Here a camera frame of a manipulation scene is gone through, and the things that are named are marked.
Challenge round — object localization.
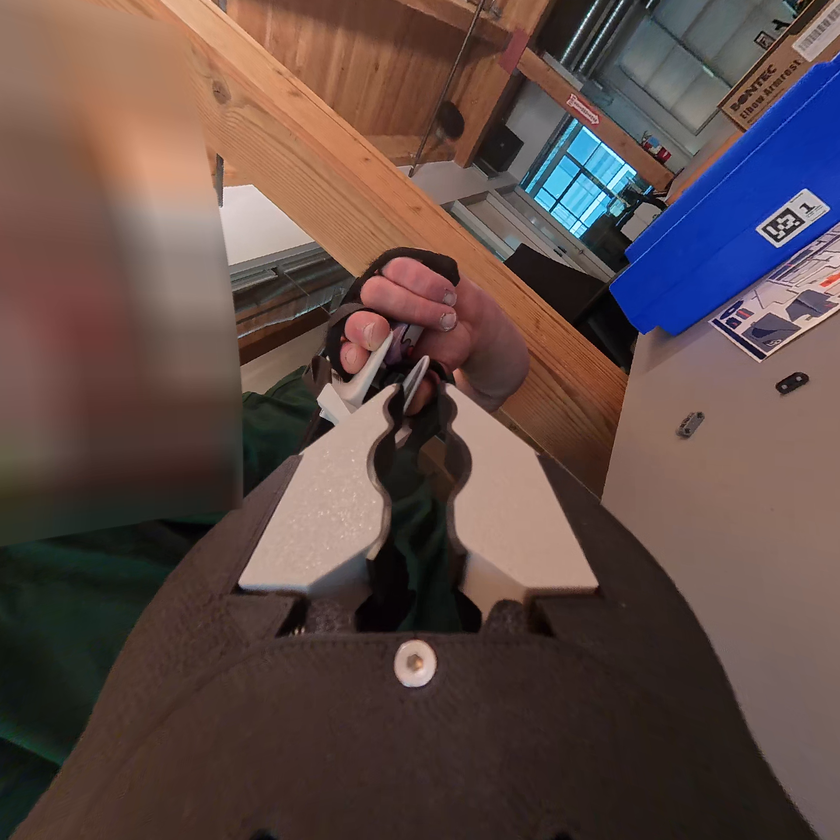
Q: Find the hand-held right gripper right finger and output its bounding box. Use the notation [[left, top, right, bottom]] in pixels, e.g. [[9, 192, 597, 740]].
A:
[[433, 382, 599, 603]]

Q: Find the blue plastic bin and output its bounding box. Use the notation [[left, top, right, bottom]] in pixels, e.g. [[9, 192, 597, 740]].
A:
[[609, 62, 840, 336]]

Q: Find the person's left hand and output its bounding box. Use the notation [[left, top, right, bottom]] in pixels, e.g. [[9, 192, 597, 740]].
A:
[[340, 257, 530, 413]]

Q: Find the large window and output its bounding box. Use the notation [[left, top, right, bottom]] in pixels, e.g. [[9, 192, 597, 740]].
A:
[[525, 118, 639, 232]]

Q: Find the person's green shirt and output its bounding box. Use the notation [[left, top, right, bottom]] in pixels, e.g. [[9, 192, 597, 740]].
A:
[[0, 367, 460, 769]]

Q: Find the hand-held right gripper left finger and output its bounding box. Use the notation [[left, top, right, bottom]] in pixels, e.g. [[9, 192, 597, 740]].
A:
[[238, 382, 404, 599]]

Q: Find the brown cardboard box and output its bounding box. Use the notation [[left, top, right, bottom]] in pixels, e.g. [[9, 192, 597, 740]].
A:
[[717, 0, 840, 132]]

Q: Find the slim wooden pillar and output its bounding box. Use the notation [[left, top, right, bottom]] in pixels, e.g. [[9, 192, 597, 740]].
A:
[[505, 26, 677, 191]]

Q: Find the metal rod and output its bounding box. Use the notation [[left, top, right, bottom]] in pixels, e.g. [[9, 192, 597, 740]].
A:
[[410, 0, 492, 177]]

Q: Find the red white sign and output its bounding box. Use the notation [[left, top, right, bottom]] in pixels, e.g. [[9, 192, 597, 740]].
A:
[[564, 92, 602, 130]]

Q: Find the lego instruction sheet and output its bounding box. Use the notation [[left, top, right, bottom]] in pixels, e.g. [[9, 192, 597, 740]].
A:
[[707, 223, 840, 363]]

